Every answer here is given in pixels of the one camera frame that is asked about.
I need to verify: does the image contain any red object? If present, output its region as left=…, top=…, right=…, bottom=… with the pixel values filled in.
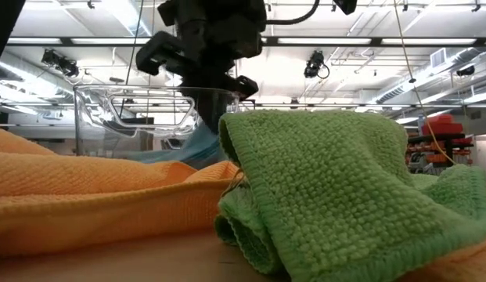
left=420, top=113, right=466, bottom=136

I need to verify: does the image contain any black overhead camera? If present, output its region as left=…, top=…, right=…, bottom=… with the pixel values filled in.
left=304, top=49, right=330, bottom=80

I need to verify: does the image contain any green microfiber towel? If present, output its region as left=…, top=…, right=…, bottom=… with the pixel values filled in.
left=214, top=109, right=486, bottom=282

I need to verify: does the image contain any grey cabinet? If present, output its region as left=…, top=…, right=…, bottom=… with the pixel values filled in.
left=473, top=132, right=486, bottom=179

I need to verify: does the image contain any black monitor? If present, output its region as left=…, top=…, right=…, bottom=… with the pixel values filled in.
left=103, top=116, right=156, bottom=133

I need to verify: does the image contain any yellowish hanging cable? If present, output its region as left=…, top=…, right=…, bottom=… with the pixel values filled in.
left=146, top=0, right=157, bottom=38

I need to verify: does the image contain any white ceiling vent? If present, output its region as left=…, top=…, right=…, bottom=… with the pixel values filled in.
left=430, top=47, right=448, bottom=68

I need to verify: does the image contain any dark hanging cable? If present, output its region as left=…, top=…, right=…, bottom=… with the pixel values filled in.
left=119, top=0, right=146, bottom=118

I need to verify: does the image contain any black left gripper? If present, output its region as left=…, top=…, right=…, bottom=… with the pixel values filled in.
left=135, top=13, right=267, bottom=133

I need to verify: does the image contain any black ceiling-hung equipment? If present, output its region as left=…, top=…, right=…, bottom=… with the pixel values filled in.
left=41, top=49, right=80, bottom=78

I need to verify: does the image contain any dark ceiling fixture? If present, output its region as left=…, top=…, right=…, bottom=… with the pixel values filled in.
left=455, top=65, right=477, bottom=78

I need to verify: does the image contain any clear plastic bin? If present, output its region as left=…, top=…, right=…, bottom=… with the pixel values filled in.
left=73, top=84, right=256, bottom=160

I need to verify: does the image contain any black shelf with orange bins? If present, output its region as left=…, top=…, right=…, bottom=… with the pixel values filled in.
left=405, top=132, right=475, bottom=174

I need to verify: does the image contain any orange microfiber towel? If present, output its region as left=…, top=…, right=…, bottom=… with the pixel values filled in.
left=394, top=230, right=486, bottom=282
left=0, top=125, right=247, bottom=259

